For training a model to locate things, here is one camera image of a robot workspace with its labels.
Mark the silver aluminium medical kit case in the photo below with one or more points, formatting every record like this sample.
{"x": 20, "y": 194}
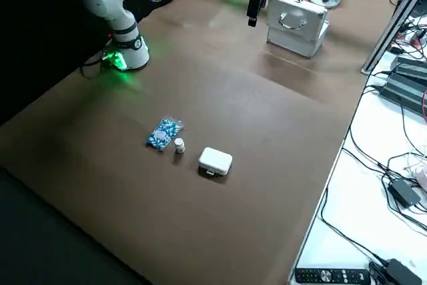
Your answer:
{"x": 293, "y": 18}

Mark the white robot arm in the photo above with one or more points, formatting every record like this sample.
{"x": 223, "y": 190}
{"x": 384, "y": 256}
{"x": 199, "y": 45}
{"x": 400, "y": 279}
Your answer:
{"x": 113, "y": 1}

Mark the black power brick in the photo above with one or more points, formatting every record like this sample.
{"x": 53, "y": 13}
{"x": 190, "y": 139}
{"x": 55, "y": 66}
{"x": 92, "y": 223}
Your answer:
{"x": 403, "y": 93}
{"x": 412, "y": 66}

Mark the blue capsule bag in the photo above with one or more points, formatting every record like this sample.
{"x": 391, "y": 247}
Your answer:
{"x": 163, "y": 133}

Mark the white plastic case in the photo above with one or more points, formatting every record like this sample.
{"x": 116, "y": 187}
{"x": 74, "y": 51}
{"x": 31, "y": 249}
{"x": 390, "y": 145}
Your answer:
{"x": 215, "y": 159}

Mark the small white pill bottle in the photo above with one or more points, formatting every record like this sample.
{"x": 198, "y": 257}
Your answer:
{"x": 179, "y": 146}

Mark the black power adapter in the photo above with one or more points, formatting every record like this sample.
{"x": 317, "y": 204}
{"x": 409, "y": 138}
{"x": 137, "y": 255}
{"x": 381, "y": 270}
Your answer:
{"x": 404, "y": 193}
{"x": 400, "y": 273}

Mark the black remote control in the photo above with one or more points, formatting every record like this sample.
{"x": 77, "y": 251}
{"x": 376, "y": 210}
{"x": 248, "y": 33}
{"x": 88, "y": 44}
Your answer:
{"x": 333, "y": 276}

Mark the aluminium frame post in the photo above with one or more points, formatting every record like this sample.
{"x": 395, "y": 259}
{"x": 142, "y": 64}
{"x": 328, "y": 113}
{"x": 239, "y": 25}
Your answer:
{"x": 388, "y": 28}

